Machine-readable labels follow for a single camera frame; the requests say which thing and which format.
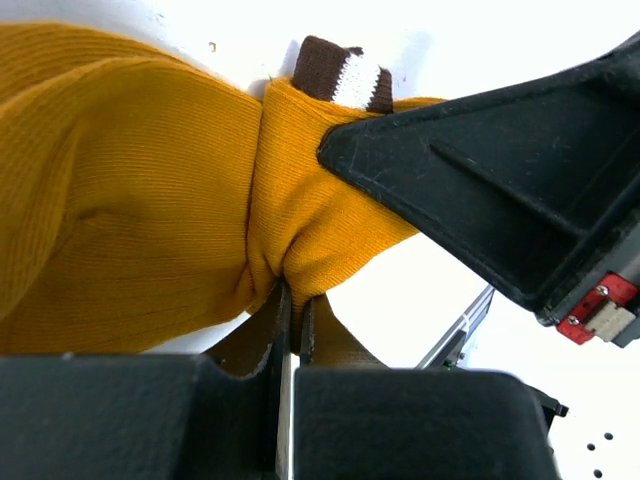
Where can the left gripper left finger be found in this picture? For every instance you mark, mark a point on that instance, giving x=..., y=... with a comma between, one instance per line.
x=223, y=414

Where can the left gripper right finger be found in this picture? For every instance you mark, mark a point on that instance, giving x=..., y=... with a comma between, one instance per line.
x=381, y=423

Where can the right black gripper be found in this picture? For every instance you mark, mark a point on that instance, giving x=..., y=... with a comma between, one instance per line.
x=535, y=187

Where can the mustard yellow sock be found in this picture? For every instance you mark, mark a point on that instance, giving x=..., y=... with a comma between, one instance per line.
x=143, y=199

